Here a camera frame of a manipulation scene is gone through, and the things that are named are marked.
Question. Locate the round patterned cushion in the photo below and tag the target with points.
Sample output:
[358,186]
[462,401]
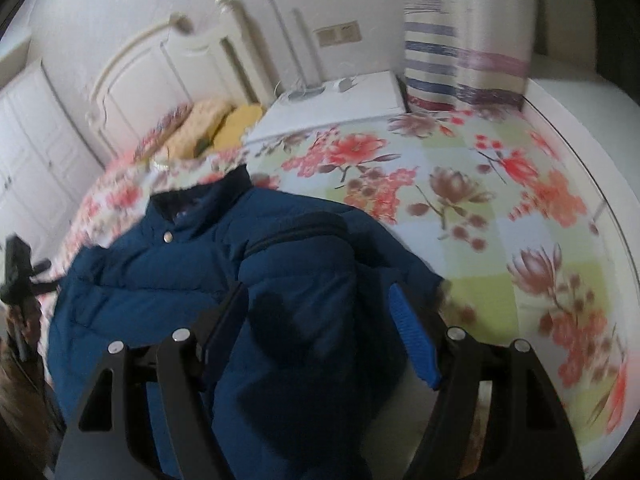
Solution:
[167,125]

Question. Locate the white nightstand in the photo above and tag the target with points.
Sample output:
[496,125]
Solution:
[340,110]

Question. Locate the white wardrobe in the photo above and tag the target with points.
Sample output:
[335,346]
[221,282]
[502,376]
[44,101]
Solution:
[35,160]

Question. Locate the navy blue puffer jacket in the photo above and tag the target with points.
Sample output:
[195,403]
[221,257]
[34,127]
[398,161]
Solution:
[300,285]

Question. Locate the floral patchwork quilt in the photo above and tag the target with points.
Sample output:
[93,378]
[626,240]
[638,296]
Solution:
[450,185]

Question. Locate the white bay window sill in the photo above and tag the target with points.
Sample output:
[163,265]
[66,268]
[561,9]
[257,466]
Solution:
[590,125]

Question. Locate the plain yellow pillow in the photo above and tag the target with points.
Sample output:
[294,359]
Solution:
[240,122]

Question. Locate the cream patterned pillow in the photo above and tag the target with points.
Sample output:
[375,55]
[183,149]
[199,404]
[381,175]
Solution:
[200,125]

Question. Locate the white slim desk lamp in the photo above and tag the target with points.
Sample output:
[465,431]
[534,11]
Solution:
[305,92]

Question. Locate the person's fuzzy dark clothing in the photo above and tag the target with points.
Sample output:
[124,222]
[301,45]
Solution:
[20,400]

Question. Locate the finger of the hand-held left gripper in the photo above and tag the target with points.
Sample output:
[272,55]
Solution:
[40,266]

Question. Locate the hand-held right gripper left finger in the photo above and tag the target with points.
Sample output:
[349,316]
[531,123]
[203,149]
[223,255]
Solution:
[222,317]

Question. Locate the beige wall socket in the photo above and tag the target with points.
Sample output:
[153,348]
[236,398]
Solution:
[337,33]

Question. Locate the sailboat print curtain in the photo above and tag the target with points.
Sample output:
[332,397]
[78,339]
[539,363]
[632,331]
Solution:
[450,60]

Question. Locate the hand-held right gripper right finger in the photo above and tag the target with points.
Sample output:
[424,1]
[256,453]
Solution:
[412,335]

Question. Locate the white wooden bed headboard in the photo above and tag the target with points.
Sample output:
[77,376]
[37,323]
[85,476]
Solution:
[140,95]

